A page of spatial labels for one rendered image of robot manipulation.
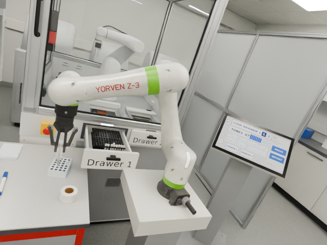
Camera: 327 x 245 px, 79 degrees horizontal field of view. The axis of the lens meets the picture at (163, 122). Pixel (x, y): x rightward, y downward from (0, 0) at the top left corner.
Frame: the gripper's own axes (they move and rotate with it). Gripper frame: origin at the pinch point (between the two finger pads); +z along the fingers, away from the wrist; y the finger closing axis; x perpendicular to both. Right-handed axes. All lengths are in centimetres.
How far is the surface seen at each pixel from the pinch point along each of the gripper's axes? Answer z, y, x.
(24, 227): 12.6, 7.7, 31.5
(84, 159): 1.1, -11.8, 3.5
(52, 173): 10.8, 1.4, 3.2
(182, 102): -31, -74, -27
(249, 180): 39, -192, -29
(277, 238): 88, -228, 9
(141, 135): -1, -50, -26
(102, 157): -0.7, -20.3, 3.7
